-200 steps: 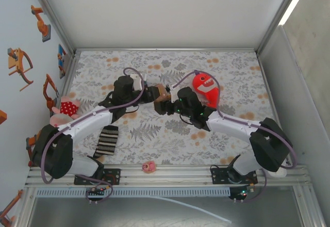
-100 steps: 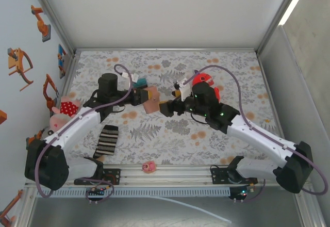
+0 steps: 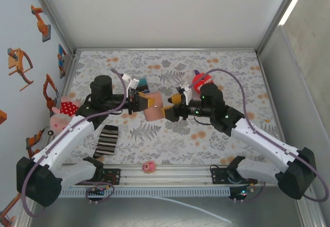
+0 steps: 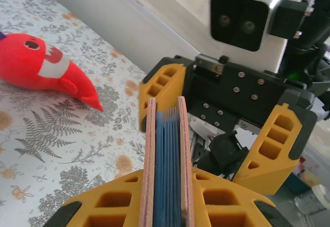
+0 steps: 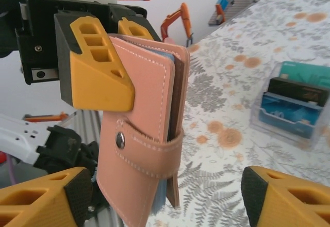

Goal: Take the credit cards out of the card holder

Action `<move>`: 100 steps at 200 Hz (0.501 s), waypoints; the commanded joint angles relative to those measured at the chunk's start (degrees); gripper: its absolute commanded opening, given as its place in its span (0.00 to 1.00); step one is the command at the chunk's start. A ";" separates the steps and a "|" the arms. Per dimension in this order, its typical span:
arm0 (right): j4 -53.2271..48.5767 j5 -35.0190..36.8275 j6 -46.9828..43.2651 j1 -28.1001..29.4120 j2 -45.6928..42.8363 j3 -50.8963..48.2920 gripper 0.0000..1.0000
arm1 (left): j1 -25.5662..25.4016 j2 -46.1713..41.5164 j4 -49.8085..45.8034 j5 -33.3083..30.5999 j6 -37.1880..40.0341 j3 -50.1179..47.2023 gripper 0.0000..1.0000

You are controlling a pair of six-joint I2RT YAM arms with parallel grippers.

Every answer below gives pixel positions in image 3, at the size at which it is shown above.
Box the pink leather card holder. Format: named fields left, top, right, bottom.
left=143, top=92, right=166, bottom=122

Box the blue striped card packet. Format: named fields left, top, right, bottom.
left=134, top=78, right=151, bottom=94

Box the red dinosaur plush toy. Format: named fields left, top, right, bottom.
left=192, top=69, right=219, bottom=94

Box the floral printed table mat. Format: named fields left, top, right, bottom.
left=53, top=50, right=287, bottom=166

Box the pink pig plush toy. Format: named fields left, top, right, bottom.
left=50, top=95, right=82, bottom=136

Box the black white striped sock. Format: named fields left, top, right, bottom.
left=92, top=125, right=120, bottom=159

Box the pink donut toy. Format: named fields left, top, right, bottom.
left=142, top=160, right=157, bottom=173

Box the thin white tube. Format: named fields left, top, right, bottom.
left=144, top=197, right=232, bottom=224

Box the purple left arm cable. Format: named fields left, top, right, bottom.
left=21, top=68, right=129, bottom=219

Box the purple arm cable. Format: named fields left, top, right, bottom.
left=21, top=68, right=129, bottom=219
left=188, top=68, right=329, bottom=204

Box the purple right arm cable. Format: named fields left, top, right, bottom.
left=188, top=68, right=329, bottom=204

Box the aluminium back rail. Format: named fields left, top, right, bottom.
left=73, top=47, right=258, bottom=53

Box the aluminium rail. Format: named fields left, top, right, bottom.
left=60, top=164, right=284, bottom=188
left=73, top=47, right=258, bottom=53

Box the blue orange wall sticker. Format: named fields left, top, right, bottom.
left=57, top=43, right=69, bottom=79

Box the aluminium front rail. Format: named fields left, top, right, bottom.
left=60, top=164, right=284, bottom=188

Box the white slotted cable duct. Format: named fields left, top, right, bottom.
left=58, top=187, right=231, bottom=198

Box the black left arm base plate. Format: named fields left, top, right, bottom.
left=99, top=168, right=122, bottom=186

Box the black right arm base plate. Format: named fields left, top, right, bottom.
left=210, top=164, right=258, bottom=185

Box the aluminium frame post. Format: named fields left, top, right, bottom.
left=256, top=0, right=306, bottom=55
left=27, top=0, right=77, bottom=55

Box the orange machine frame wall sticker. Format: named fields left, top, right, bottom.
left=7, top=47, right=35, bottom=92

